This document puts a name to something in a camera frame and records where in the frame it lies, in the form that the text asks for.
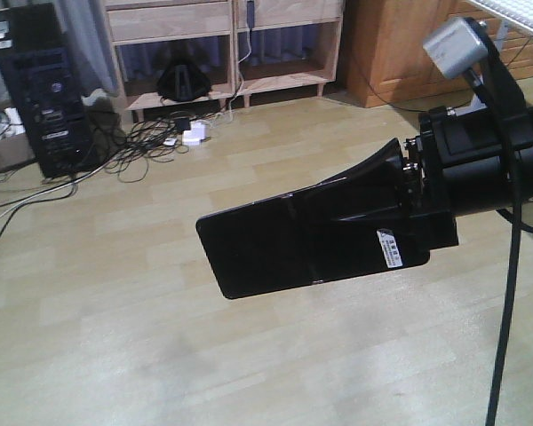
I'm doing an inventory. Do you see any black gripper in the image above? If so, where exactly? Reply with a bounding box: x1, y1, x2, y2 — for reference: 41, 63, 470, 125
303, 107, 533, 249

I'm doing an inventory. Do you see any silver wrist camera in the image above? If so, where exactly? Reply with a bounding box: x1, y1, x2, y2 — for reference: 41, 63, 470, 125
423, 17, 489, 79

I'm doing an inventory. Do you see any black computer tower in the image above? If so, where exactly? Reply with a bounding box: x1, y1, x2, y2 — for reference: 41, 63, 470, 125
0, 4, 100, 178

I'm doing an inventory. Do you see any wooden cabinet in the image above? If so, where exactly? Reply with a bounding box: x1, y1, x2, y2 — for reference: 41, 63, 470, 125
338, 1, 533, 107

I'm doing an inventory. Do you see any white power strip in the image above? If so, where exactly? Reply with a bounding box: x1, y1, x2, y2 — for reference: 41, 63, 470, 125
182, 122, 208, 146

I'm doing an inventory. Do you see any black camera cable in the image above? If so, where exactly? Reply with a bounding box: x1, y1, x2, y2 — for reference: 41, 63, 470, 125
464, 66, 533, 426

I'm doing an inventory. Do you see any wooden shelf unit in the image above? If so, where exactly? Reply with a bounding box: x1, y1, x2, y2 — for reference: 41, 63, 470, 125
100, 1, 345, 123

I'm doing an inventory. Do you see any black bag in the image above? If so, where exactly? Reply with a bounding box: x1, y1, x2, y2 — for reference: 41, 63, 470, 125
156, 60, 211, 102

